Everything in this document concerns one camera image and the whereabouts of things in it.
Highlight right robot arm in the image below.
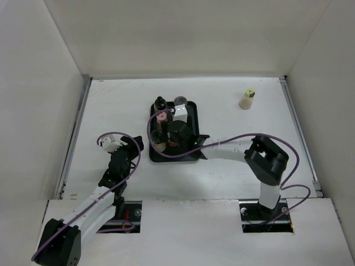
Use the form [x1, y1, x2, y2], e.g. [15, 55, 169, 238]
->
[163, 121, 289, 219]

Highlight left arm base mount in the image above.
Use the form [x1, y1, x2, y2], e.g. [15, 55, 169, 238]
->
[98, 196, 143, 234]

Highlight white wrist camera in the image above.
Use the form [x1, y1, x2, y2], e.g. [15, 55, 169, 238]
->
[99, 134, 121, 153]
[173, 104, 188, 123]

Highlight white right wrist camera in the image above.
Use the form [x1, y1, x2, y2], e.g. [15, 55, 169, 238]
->
[173, 104, 188, 123]

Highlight black knob grinder bottle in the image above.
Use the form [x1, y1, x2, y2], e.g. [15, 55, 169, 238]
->
[151, 130, 166, 152]

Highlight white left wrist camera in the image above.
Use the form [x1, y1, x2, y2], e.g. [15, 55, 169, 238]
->
[99, 134, 121, 153]

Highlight yellow cap condiment bottle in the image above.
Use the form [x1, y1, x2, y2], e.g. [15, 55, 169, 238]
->
[239, 89, 256, 110]

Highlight red label lid spice jar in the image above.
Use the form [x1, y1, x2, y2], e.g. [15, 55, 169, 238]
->
[167, 139, 179, 147]

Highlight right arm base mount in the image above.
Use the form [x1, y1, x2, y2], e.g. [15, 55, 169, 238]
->
[239, 200, 293, 233]

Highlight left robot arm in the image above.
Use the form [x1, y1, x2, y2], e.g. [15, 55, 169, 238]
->
[31, 133, 144, 265]

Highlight black rectangular tray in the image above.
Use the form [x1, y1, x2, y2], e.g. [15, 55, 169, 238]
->
[147, 101, 209, 163]

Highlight black knob spice bottle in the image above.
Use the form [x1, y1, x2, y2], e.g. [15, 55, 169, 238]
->
[153, 96, 167, 111]

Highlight pink cap spice bottle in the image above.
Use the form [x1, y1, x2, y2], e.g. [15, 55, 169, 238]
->
[156, 111, 168, 131]

